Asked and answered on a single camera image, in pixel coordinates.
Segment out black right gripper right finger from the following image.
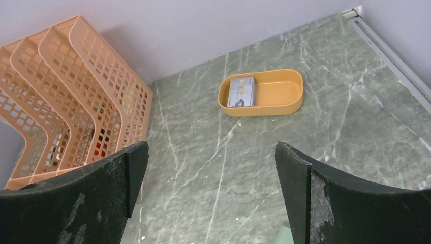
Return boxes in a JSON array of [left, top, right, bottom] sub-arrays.
[[275, 142, 430, 243]]

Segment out orange plastic file organizer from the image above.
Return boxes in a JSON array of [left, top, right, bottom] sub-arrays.
[[1, 15, 153, 190]]

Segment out yellow oval tray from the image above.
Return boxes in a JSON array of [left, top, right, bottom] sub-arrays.
[[218, 69, 303, 117]]

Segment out aluminium table edge rail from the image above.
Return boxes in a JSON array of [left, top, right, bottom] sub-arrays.
[[341, 6, 430, 112]]

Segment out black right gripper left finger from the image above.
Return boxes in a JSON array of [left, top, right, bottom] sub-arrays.
[[1, 141, 149, 243]]

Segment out silver VIP card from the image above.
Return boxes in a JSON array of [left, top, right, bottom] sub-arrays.
[[227, 77, 256, 108]]

